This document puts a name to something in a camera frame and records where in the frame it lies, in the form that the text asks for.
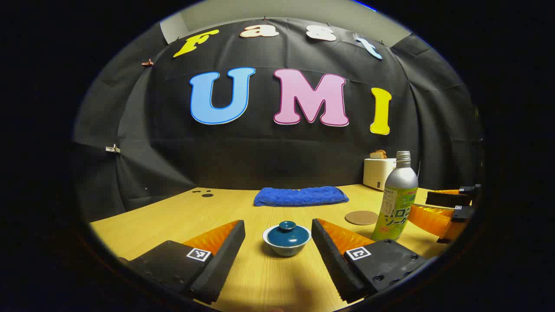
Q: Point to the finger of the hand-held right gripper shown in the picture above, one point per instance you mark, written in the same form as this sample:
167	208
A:
429	219
446	199

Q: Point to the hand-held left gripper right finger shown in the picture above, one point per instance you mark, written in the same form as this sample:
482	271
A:
329	260

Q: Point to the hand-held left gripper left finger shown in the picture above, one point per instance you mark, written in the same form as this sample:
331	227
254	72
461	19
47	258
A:
225	255

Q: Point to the white and blue teacup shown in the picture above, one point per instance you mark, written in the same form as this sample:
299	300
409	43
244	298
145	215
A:
286	250

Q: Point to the silver green water bottle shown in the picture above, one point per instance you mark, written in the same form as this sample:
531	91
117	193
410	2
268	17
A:
401	182

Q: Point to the blue teacup lid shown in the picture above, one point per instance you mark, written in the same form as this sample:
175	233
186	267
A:
286	237

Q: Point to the round brown coaster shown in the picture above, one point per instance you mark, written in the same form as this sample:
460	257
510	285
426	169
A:
360	218

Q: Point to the white toaster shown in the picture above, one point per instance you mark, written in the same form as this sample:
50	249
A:
377	173

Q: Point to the blue towel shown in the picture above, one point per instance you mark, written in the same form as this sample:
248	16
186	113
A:
299	196

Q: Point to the bread slice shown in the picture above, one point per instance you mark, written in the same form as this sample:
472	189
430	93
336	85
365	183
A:
378	154

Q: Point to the black backdrop cloth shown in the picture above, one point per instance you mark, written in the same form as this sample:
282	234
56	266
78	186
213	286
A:
260	156

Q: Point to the white clip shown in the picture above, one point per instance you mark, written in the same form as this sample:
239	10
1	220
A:
112	149

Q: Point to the red clip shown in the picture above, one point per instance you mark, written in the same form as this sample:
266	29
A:
148	63

